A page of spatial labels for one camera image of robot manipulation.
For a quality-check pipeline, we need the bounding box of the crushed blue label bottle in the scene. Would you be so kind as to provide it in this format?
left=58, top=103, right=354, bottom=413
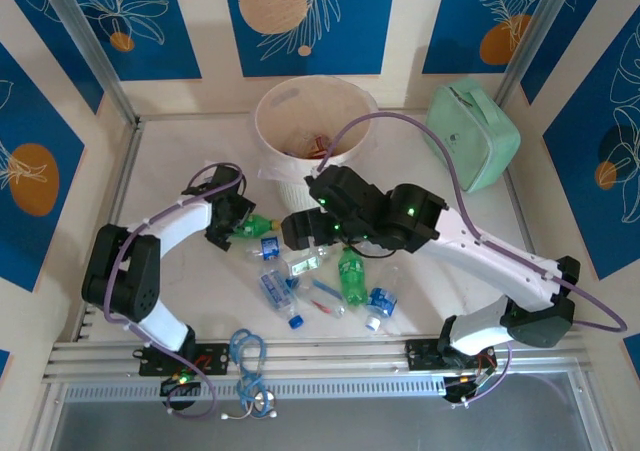
left=257, top=268, right=305, bottom=331

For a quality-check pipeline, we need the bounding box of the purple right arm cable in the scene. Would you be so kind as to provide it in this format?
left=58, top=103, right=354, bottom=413
left=317, top=112, right=629, bottom=410

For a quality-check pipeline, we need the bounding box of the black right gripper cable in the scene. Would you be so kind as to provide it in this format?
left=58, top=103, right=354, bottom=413
left=344, top=238, right=401, bottom=261

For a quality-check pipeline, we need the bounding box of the blue label water bottle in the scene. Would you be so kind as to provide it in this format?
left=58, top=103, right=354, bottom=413
left=244, top=235, right=284, bottom=263

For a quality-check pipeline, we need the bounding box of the aluminium frame post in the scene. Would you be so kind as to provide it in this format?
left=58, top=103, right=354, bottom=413
left=494, top=0, right=586, bottom=117
left=37, top=0, right=141, bottom=128

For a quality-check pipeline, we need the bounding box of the beige plastic bin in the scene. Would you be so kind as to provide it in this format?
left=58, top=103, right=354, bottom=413
left=253, top=74, right=380, bottom=211

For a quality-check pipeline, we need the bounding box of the mint green zip pouch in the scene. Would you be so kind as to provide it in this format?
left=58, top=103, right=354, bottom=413
left=423, top=78, right=522, bottom=193

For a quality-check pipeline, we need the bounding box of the clear bottle red blue label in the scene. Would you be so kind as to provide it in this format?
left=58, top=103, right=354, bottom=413
left=299, top=276, right=347, bottom=320

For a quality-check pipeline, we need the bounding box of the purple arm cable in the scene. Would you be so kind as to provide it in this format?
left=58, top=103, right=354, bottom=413
left=317, top=112, right=629, bottom=410
left=103, top=163, right=246, bottom=421

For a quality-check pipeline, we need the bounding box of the blue label bottle white cap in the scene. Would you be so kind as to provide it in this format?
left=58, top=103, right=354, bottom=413
left=363, top=265, right=401, bottom=332

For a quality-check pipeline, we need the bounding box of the slotted grey cable duct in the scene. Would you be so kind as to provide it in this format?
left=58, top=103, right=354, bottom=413
left=64, top=374, right=447, bottom=403

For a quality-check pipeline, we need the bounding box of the clear bottle green label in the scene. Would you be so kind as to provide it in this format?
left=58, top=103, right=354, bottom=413
left=279, top=248, right=332, bottom=278

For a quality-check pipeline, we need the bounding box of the blue stethoscope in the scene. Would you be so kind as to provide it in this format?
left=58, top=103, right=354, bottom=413
left=219, top=327, right=279, bottom=421

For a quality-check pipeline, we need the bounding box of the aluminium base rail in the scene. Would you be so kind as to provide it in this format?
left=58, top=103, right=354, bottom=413
left=42, top=331, right=587, bottom=382

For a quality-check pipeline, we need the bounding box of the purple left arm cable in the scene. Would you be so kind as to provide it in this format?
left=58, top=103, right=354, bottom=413
left=103, top=163, right=246, bottom=421

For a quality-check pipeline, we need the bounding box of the black base connector block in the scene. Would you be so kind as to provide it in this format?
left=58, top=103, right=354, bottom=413
left=158, top=374, right=202, bottom=412
left=442, top=370, right=496, bottom=406

